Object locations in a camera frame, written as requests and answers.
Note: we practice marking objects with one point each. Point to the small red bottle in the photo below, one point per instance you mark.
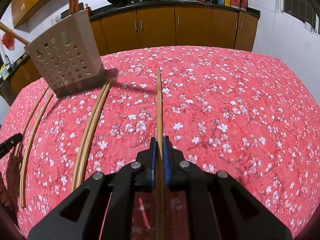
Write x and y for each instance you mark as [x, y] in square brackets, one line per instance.
[88, 10]

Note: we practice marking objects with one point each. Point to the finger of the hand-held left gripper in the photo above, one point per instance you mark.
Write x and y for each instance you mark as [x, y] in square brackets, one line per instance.
[12, 141]

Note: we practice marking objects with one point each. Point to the black gas stove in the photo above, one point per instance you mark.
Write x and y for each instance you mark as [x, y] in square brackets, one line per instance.
[140, 1]

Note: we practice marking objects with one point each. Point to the white mug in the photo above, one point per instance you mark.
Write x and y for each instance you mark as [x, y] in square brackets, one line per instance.
[308, 27]

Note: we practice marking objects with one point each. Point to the barred window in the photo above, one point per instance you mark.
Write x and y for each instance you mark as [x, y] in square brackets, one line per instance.
[300, 2]

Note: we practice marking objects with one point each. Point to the blue box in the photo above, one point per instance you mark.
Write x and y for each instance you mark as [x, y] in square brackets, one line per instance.
[220, 0]

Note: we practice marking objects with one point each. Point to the red plastic bag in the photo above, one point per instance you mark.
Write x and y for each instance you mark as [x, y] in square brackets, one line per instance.
[8, 40]

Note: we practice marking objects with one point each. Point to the row of wooden base cabinets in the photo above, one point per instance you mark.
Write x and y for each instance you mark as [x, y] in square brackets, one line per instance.
[155, 27]

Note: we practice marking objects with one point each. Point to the beige perforated utensil holder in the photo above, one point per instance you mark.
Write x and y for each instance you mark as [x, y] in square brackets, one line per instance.
[93, 55]

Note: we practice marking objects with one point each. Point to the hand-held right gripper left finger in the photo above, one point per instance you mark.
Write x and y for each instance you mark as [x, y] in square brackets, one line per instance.
[153, 155]

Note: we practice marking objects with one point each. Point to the pair of wooden chopsticks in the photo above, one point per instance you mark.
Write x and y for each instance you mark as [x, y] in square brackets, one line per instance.
[86, 130]

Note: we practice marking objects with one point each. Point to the black kitchen countertop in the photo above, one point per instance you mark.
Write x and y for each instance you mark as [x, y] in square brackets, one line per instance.
[180, 0]

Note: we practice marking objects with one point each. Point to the dark wooden cutting board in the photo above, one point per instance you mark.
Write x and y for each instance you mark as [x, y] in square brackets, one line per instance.
[81, 6]

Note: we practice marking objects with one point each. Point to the clear plastic bag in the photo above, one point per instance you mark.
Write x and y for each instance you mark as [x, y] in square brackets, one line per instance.
[56, 18]

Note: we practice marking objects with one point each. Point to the red floral tablecloth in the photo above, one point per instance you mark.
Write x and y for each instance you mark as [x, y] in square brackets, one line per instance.
[225, 105]

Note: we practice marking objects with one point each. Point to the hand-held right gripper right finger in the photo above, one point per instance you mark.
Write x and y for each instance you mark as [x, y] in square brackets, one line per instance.
[167, 160]

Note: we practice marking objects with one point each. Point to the metal faucet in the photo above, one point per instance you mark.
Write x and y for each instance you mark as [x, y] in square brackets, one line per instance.
[7, 60]

